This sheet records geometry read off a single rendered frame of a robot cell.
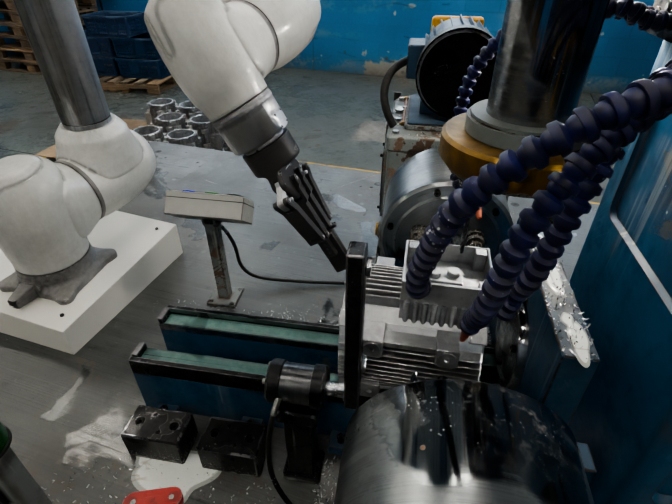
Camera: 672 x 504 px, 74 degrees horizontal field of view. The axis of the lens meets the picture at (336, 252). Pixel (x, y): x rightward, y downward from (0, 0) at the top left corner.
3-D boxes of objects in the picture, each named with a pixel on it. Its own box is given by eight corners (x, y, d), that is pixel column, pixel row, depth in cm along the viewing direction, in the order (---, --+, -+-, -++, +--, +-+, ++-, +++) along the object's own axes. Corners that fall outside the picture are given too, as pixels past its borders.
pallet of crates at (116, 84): (189, 77, 585) (177, 10, 540) (159, 95, 521) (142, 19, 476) (107, 73, 603) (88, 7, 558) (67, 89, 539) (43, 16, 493)
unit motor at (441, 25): (467, 164, 136) (496, 8, 112) (477, 220, 110) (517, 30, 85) (383, 159, 140) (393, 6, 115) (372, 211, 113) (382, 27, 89)
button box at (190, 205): (252, 224, 97) (255, 200, 97) (241, 221, 90) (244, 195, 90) (179, 218, 99) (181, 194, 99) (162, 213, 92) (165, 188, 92)
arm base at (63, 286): (-19, 303, 95) (-32, 284, 91) (56, 241, 112) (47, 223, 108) (54, 320, 92) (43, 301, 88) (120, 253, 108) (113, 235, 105)
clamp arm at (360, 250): (365, 393, 62) (374, 241, 47) (362, 411, 60) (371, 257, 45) (340, 389, 63) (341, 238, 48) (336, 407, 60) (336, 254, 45)
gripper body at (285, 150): (276, 141, 58) (313, 199, 62) (292, 119, 64) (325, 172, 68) (232, 164, 61) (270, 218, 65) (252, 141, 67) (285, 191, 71)
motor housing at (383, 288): (462, 335, 81) (482, 250, 70) (467, 427, 66) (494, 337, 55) (354, 320, 84) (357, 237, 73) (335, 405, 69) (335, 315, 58)
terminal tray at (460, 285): (480, 285, 69) (489, 246, 65) (485, 334, 61) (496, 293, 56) (402, 275, 71) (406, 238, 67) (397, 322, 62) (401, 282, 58)
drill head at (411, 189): (483, 218, 116) (504, 123, 102) (501, 313, 87) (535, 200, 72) (387, 209, 120) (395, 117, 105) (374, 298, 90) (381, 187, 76)
